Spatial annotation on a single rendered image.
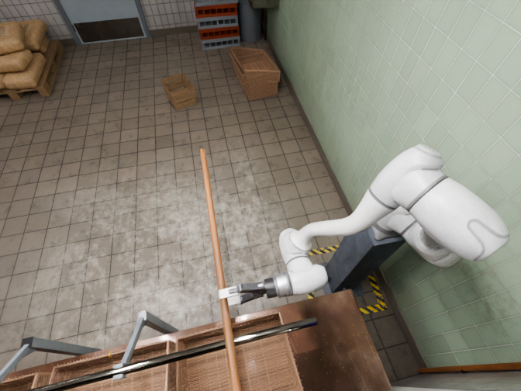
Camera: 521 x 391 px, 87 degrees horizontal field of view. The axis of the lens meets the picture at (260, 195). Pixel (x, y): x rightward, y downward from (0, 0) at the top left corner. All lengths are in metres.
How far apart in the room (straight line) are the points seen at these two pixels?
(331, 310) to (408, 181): 1.14
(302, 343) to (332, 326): 0.20
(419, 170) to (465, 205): 0.13
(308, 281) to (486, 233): 0.59
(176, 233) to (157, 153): 1.06
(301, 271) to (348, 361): 0.78
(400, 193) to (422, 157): 0.10
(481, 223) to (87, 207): 3.00
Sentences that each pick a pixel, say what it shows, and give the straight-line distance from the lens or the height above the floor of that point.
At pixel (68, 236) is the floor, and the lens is 3.07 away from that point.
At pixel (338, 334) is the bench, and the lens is 1.77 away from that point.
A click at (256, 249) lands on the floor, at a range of 2.47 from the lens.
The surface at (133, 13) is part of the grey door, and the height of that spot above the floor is 0.36.
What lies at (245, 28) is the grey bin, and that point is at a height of 0.22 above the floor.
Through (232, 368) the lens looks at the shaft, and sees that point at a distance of 1.08.
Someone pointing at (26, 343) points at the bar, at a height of 0.95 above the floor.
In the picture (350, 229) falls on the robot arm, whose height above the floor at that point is 1.49.
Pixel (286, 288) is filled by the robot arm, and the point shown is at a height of 1.23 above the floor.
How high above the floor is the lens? 2.28
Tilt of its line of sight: 56 degrees down
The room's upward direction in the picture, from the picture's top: straight up
